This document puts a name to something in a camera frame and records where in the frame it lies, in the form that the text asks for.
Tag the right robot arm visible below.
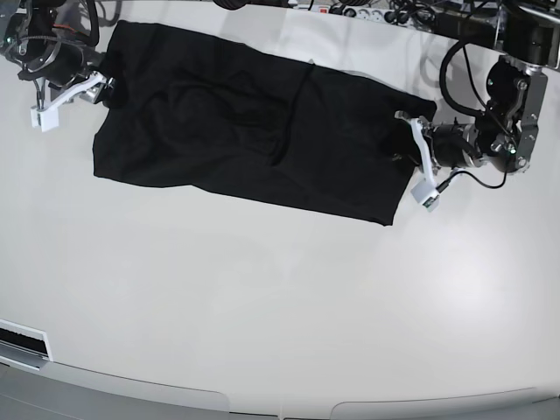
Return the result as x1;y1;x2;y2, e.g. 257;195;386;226
1;1;116;110

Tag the black power adapter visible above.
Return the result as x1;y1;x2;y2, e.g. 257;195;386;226
432;13;495;48

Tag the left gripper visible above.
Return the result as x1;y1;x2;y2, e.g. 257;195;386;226
426;122;485;169

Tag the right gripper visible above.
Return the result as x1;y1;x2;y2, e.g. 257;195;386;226
41;44;116;104

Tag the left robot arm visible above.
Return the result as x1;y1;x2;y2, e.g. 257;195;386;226
425;1;559;173

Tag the white table slot bracket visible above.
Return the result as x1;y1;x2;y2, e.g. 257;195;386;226
1;319;53;371

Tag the black t-shirt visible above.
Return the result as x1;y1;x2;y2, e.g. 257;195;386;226
93;21;437;226

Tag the white power strip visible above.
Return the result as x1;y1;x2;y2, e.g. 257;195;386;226
288;1;438;32

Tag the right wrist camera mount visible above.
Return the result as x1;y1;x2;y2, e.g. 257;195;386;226
30;71;116;132

